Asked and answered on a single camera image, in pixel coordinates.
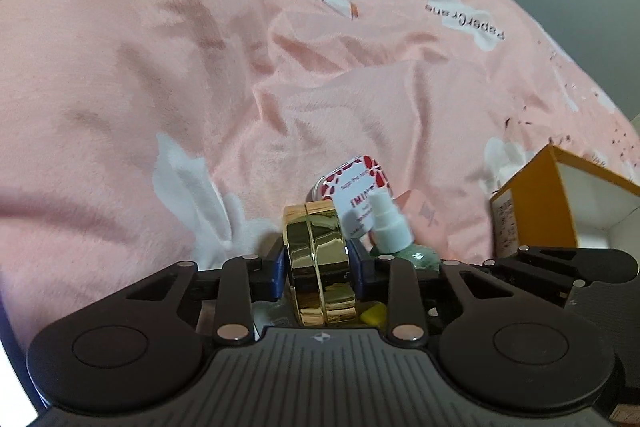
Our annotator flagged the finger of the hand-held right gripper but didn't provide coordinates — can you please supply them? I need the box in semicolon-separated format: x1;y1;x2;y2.
482;245;640;308

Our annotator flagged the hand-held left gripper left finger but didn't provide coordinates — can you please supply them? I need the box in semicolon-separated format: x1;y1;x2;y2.
125;247;292;349

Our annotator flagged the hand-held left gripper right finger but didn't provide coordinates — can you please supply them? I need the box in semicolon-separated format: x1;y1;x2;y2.
347;239;507;344

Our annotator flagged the gold metallic case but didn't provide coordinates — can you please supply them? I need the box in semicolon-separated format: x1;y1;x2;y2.
282;202;362;328

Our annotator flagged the orange cardboard box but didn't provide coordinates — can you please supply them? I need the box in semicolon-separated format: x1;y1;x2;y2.
488;143;640;259

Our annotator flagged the red and white mint tin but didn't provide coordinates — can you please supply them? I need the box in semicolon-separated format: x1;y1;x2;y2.
309;154;397;239

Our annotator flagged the small yellow object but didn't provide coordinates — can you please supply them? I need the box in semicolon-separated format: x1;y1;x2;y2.
359;304;389;327

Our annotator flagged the green spray bottle white cap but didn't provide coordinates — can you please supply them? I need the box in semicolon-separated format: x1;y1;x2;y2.
369;191;442;274

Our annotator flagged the pink printed blanket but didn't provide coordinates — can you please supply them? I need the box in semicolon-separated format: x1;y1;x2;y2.
0;0;640;358

